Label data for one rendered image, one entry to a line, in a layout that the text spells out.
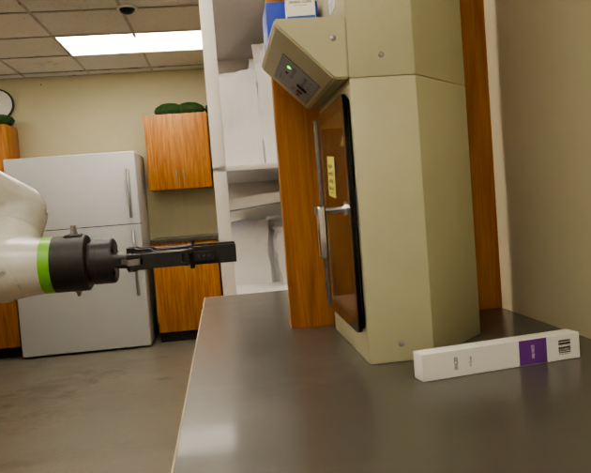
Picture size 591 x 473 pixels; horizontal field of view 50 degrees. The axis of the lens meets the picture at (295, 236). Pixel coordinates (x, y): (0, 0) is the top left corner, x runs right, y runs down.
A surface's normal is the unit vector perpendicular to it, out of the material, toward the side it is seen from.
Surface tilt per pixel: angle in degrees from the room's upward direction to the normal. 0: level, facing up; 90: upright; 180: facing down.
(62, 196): 90
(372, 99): 90
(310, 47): 90
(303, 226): 90
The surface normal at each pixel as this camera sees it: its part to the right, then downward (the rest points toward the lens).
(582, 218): -0.99, 0.08
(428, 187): 0.78, -0.03
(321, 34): 0.11, 0.04
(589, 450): -0.07, -1.00
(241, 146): -0.36, 0.16
